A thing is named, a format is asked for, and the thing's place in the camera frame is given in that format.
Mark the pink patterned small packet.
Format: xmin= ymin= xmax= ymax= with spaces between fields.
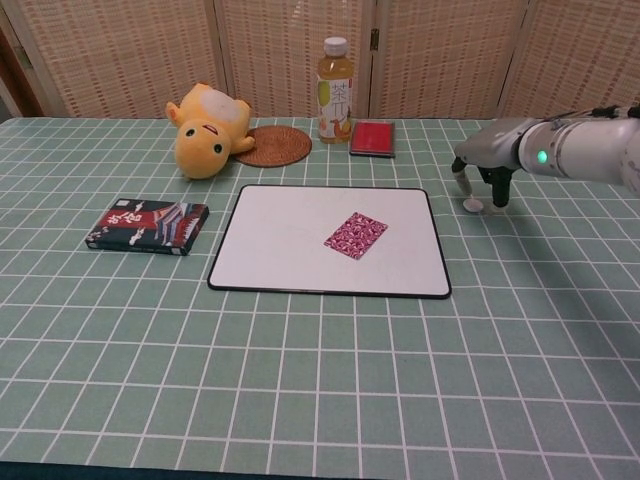
xmin=323 ymin=211 xmax=389 ymax=262

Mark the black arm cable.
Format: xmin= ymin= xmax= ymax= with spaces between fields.
xmin=547 ymin=103 xmax=640 ymax=124

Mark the red ink pad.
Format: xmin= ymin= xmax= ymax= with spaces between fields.
xmin=349 ymin=121 xmax=397 ymax=159

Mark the black red snack packet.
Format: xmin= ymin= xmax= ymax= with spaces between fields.
xmin=84 ymin=198 xmax=211 ymax=257

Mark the white rectangular board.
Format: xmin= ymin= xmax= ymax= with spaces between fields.
xmin=207 ymin=184 xmax=452 ymax=301

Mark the green checked tablecloth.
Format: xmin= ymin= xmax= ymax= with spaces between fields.
xmin=0 ymin=116 xmax=640 ymax=467

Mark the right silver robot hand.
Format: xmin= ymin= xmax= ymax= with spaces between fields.
xmin=451 ymin=117 xmax=531 ymax=215

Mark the yellow plush toy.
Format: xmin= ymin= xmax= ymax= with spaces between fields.
xmin=166 ymin=82 xmax=257 ymax=182

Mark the bamboo folding screen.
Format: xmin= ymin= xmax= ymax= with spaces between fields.
xmin=0 ymin=0 xmax=640 ymax=121

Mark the round woven brown coaster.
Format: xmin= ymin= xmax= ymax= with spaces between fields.
xmin=230 ymin=125 xmax=313 ymax=169

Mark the yellow tea bottle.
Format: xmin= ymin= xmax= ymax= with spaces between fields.
xmin=316 ymin=36 xmax=357 ymax=147

